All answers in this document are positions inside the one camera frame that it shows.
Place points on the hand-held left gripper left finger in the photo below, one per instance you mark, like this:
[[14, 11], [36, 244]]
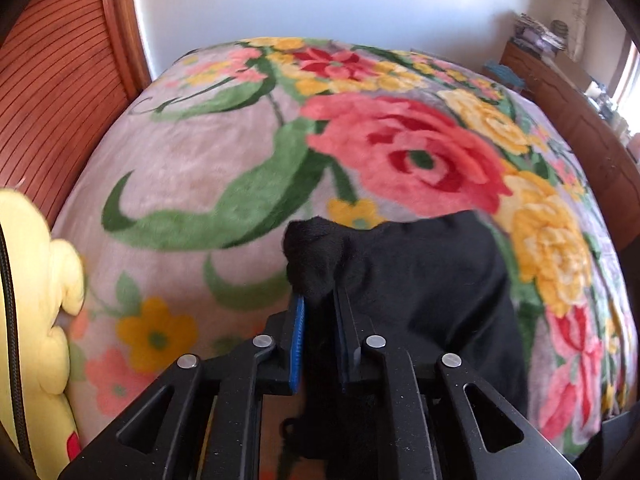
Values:
[[298, 345]]

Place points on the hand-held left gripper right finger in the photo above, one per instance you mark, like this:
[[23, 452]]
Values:
[[344, 345]]

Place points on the black pants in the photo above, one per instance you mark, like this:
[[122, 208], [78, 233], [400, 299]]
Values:
[[425, 280]]

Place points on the floral blanket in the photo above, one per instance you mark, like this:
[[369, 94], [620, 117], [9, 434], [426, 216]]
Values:
[[200, 160]]

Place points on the yellow plush toy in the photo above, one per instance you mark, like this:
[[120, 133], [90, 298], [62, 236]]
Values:
[[35, 285]]

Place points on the teal woven bag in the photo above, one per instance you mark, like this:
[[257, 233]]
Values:
[[502, 74]]

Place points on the wooden cabinet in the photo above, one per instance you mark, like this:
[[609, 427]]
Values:
[[575, 125]]

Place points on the wooden slatted headboard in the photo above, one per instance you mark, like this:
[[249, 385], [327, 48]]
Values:
[[60, 85]]

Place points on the stack of newspapers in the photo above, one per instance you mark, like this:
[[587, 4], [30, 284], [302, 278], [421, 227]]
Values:
[[535, 35]]

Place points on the dark woven vase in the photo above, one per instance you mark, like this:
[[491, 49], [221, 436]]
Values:
[[559, 28]]

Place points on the wooden framed window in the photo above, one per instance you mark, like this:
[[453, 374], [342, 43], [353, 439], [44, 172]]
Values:
[[629, 80]]

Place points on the pale patterned curtain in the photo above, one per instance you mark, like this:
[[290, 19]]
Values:
[[581, 15]]

